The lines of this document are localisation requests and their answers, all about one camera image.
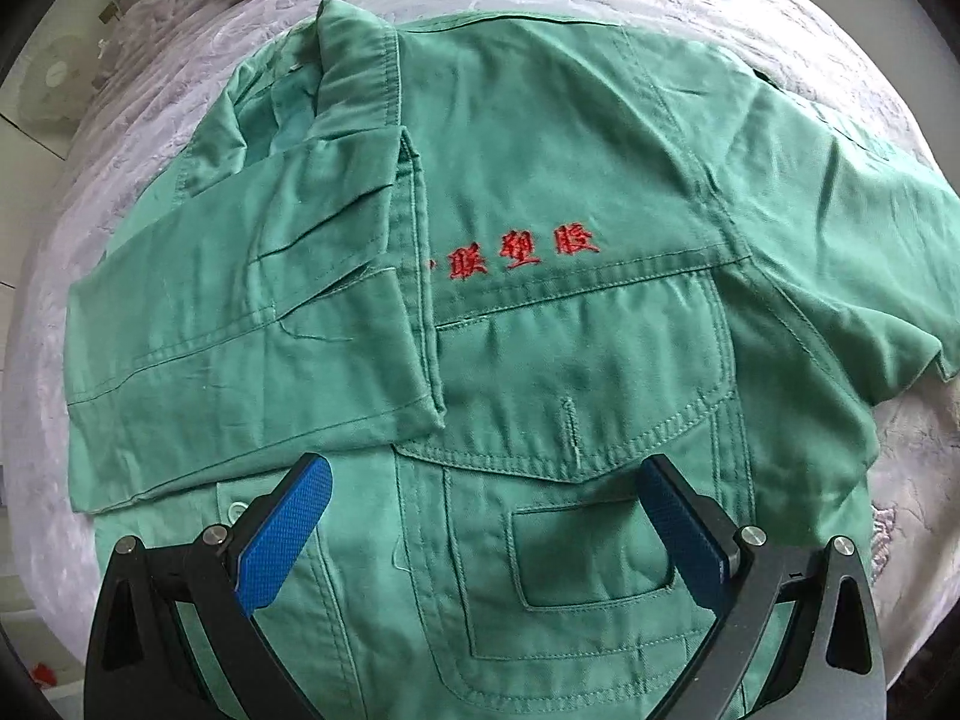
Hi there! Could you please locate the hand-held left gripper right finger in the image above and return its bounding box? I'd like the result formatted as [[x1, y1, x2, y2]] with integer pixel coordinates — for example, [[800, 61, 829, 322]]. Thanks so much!
[[636, 454, 888, 720]]

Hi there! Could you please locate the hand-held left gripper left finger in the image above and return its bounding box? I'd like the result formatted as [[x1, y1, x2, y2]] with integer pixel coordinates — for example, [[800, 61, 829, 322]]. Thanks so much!
[[84, 454, 333, 720]]

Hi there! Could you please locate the green work jacket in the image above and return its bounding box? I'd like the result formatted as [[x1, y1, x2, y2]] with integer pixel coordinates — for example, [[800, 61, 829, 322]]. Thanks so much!
[[64, 0, 960, 720]]

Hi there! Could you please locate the lavender plush blanket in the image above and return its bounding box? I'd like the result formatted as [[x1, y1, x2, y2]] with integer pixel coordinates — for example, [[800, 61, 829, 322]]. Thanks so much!
[[4, 0, 960, 661]]

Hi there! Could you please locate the white fan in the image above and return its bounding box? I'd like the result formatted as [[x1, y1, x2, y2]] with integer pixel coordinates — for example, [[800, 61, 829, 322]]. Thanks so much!
[[16, 36, 100, 160]]

